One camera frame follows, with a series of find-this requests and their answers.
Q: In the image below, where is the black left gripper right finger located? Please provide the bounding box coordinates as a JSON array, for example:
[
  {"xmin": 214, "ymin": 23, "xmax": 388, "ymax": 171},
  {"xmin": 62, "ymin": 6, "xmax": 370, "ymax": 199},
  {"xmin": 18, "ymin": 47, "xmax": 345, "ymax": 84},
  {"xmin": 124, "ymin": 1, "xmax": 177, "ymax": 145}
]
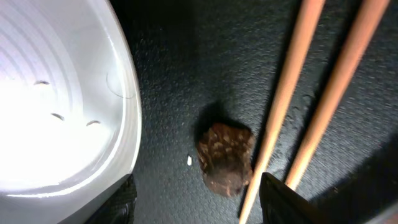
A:
[{"xmin": 259, "ymin": 172, "xmax": 326, "ymax": 224}]

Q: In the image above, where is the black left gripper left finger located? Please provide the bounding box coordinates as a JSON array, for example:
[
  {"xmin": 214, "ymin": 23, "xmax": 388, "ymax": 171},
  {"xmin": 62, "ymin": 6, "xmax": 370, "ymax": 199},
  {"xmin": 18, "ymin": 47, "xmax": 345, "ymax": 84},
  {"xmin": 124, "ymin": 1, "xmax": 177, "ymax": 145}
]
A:
[{"xmin": 85, "ymin": 174, "xmax": 137, "ymax": 224}]

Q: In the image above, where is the brown food chunk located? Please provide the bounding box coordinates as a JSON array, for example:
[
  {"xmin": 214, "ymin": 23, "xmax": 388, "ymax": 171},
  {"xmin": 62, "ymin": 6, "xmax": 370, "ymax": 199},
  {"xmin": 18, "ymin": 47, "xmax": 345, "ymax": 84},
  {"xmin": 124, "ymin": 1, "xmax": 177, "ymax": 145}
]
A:
[{"xmin": 197, "ymin": 123, "xmax": 254, "ymax": 197}]

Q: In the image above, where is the grey plate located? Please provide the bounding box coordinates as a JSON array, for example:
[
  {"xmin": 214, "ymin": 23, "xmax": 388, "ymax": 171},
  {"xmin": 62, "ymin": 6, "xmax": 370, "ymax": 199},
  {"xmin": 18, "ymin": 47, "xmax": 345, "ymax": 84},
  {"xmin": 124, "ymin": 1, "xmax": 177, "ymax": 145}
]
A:
[{"xmin": 1, "ymin": 0, "xmax": 142, "ymax": 223}]

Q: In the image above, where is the round black tray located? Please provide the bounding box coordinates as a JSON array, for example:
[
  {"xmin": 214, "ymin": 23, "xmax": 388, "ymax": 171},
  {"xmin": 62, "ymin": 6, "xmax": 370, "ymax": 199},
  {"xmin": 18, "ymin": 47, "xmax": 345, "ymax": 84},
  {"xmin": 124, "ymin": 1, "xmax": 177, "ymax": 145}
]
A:
[{"xmin": 112, "ymin": 0, "xmax": 397, "ymax": 223}]

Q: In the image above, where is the left wooden chopstick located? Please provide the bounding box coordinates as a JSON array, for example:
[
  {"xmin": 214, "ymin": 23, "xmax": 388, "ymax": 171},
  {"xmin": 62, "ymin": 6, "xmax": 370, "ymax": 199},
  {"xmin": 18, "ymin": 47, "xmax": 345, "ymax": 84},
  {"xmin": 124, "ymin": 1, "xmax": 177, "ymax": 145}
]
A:
[{"xmin": 239, "ymin": 0, "xmax": 325, "ymax": 224}]

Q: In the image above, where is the wooden chopstick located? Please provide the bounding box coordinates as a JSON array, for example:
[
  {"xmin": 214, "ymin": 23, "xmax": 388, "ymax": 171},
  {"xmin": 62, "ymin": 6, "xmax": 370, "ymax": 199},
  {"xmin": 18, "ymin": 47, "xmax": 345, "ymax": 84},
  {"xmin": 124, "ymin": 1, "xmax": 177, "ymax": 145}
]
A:
[
  {"xmin": 285, "ymin": 0, "xmax": 390, "ymax": 190},
  {"xmin": 239, "ymin": 0, "xmax": 325, "ymax": 224}
]

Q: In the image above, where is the right wooden chopstick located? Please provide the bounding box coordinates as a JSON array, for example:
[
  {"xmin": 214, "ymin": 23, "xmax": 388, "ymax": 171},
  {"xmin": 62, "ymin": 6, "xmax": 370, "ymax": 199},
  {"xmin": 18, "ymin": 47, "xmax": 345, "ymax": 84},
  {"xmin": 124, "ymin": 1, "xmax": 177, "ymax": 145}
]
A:
[{"xmin": 285, "ymin": 0, "xmax": 390, "ymax": 190}]

